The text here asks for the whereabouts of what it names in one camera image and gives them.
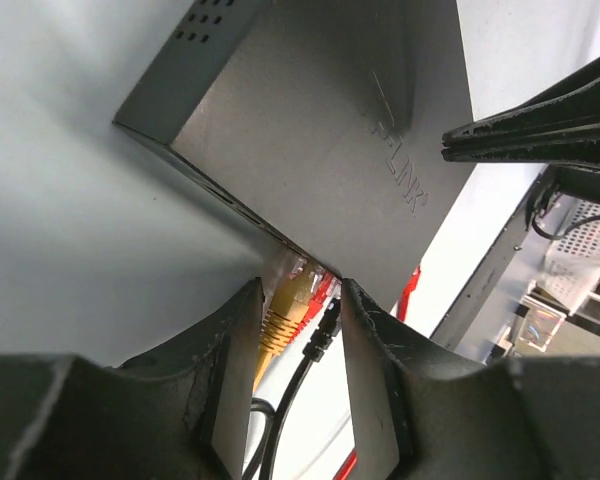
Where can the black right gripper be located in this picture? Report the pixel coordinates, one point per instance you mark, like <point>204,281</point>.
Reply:
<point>575,100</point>

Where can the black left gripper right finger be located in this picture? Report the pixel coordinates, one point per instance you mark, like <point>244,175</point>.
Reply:
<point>420,411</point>

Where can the white perforated basket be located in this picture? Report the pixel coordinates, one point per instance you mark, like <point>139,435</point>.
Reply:
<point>571,266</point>

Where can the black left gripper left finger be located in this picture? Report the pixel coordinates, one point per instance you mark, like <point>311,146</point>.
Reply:
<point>177,411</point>

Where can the black network switch box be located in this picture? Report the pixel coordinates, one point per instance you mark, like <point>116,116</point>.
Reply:
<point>319,121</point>

